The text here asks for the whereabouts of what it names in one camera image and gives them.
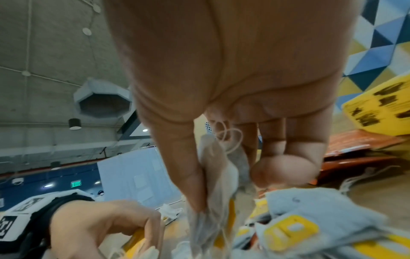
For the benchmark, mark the person's right hand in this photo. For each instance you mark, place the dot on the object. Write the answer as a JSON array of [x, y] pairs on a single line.
[[224, 55]]

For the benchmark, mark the person's left hand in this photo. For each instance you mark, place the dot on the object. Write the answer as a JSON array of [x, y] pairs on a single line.
[[93, 225]]

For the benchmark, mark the yellow tea bag wrapper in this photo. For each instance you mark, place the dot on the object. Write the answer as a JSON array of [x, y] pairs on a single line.
[[134, 240]]

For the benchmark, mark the grey tea bag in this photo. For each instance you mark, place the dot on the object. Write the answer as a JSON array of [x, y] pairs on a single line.
[[242, 164]]

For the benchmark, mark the green exit sign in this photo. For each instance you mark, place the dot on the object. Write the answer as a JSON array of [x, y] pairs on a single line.
[[76, 184]]

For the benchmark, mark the white partition panel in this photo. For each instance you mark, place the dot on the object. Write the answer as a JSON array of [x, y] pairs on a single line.
[[134, 172]]

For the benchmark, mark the black cylinder ceiling lamp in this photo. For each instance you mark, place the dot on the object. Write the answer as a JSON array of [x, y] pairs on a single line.
[[55, 165], [75, 124]]

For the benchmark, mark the crumpled white tea bag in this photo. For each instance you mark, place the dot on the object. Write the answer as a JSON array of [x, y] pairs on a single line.
[[169, 211]]

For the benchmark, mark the round white ceiling disc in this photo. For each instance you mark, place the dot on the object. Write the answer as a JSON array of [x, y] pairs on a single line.
[[97, 8], [87, 31], [26, 73]]

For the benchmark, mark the orange box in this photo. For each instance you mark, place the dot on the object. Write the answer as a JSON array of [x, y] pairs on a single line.
[[355, 149]]

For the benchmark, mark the yellow printed carton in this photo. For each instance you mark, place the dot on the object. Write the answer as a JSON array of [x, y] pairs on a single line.
[[381, 106]]

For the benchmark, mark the pile of yellow-tagged tea bags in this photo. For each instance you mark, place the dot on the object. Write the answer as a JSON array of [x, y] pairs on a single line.
[[307, 222]]

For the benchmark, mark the black white wrist camera mount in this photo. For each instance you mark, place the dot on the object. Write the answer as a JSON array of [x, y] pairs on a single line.
[[28, 215]]

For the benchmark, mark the white dome security camera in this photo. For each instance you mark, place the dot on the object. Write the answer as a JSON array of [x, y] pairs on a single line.
[[17, 181]]

